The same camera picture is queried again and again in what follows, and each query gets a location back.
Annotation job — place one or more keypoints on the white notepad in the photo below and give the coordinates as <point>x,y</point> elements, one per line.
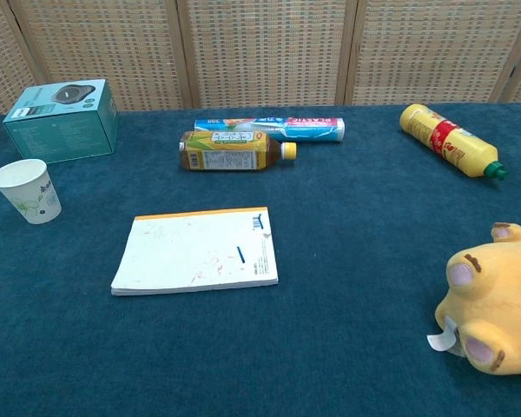
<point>195,252</point>

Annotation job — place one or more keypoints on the small white paper cup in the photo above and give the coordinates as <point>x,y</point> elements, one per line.
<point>30,191</point>

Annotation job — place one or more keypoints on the tea bottle with yellow cap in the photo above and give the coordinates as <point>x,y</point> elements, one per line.
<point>226,150</point>

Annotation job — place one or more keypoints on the plastic wrap roll package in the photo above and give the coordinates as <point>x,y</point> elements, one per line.
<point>304,123</point>

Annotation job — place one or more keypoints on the blue carpet table cover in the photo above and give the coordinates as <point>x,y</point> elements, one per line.
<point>330,326</point>

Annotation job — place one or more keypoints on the woven rattan folding screen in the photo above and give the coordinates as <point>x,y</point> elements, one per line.
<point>265,48</point>

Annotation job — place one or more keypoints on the yellow bottle with green cap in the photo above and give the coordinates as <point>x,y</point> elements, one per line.
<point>447,139</point>

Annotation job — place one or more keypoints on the teal cardboard product box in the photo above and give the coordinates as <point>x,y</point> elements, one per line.
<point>65,126</point>

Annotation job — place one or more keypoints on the yellow plush toy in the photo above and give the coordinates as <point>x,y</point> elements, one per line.
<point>495,295</point>

